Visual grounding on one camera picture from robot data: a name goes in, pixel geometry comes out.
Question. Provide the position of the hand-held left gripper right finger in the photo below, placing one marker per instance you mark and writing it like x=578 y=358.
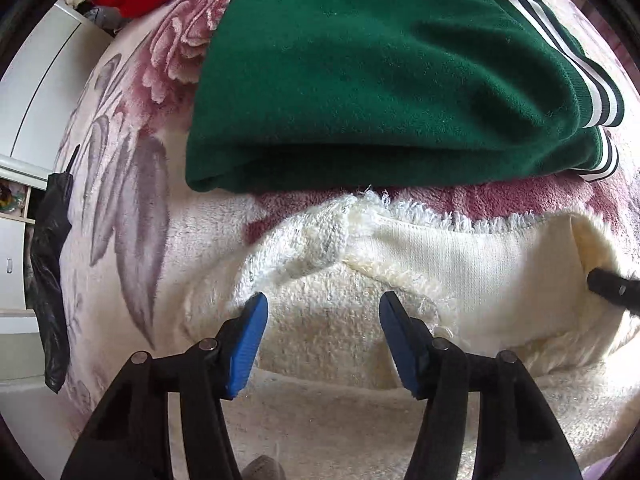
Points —
x=400 y=345

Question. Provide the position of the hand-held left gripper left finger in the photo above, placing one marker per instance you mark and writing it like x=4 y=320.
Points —
x=247 y=345

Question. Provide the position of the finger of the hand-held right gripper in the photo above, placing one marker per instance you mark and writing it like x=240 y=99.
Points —
x=612 y=287

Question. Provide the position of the cream fluffy garment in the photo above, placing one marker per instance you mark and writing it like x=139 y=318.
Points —
x=330 y=320

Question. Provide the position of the floral plush blanket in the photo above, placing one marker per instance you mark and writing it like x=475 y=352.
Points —
x=130 y=185

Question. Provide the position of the black bag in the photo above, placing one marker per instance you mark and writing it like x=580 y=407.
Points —
x=50 y=260

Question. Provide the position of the white shelf cabinet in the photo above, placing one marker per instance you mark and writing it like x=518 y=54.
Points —
x=12 y=260

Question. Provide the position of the green sweater with striped trim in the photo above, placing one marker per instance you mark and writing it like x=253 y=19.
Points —
x=375 y=85

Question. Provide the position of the white wardrobe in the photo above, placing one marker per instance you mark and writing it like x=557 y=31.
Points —
x=45 y=85

